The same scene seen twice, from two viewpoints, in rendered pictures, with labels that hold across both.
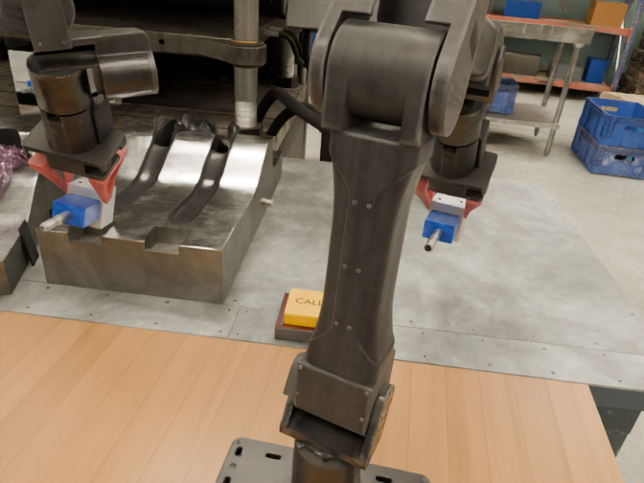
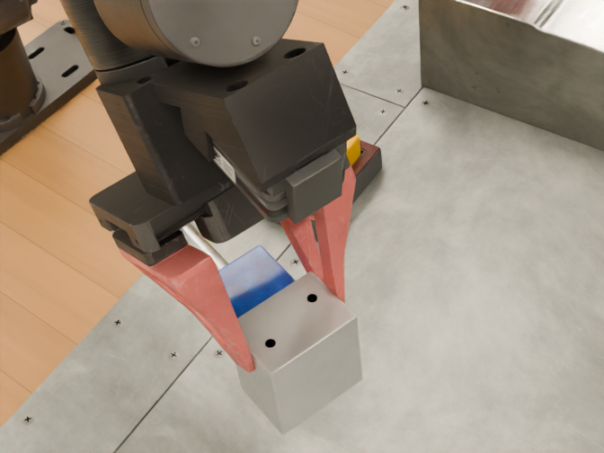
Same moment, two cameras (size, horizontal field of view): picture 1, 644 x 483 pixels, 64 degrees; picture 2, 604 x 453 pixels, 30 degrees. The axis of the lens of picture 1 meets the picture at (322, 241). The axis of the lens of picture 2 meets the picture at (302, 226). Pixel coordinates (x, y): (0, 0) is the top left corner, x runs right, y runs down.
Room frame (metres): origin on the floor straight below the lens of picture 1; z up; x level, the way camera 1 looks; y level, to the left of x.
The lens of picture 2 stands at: (0.90, -0.42, 1.37)
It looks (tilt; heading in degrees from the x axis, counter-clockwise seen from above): 48 degrees down; 128
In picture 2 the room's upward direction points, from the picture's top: 9 degrees counter-clockwise
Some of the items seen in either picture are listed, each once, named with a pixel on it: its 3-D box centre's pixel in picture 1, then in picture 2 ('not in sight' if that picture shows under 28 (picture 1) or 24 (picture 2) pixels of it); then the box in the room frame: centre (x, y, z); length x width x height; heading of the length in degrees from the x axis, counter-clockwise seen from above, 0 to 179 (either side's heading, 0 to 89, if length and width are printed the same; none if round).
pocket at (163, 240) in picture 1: (168, 246); not in sight; (0.63, 0.21, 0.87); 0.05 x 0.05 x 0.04; 87
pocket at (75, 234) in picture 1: (93, 238); not in sight; (0.63, 0.32, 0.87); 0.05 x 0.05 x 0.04; 87
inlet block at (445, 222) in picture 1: (439, 229); (240, 293); (0.65, -0.16, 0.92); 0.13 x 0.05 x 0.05; 158
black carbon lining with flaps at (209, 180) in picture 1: (177, 161); not in sight; (0.84, 0.26, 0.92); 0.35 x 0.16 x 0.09; 177
